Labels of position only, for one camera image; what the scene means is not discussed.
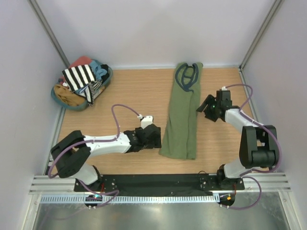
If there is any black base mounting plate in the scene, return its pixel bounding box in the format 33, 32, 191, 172
87, 171, 245, 197

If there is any mustard yellow garment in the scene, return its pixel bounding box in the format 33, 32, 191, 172
53, 84, 85, 106

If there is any teal laundry basket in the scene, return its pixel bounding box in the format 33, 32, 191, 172
51, 56, 113, 111

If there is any aluminium front rail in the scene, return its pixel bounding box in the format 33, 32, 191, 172
29, 172, 292, 194

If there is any perforated white cable duct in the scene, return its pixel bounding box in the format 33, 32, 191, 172
40, 194, 220, 204

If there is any green motorcycle tank top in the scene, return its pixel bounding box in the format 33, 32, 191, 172
159, 62, 203, 160

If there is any black white striped top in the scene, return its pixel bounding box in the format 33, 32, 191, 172
62, 65, 96, 92

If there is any left aluminium corner post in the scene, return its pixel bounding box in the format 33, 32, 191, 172
28, 0, 70, 67

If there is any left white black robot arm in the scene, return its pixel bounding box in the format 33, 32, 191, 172
51, 124, 161, 192

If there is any narrow striped garment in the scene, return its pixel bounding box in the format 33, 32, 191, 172
79, 81, 105, 106

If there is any red garment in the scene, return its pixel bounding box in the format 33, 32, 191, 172
69, 56, 92, 68

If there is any aluminium corner post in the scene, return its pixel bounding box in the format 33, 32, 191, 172
28, 0, 70, 67
239, 0, 284, 72

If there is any teal blue garment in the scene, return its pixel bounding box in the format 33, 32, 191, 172
89, 59, 110, 81

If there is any right aluminium corner post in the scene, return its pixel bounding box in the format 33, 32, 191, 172
239, 0, 284, 72

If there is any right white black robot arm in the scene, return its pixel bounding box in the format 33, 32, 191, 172
197, 89, 281, 190

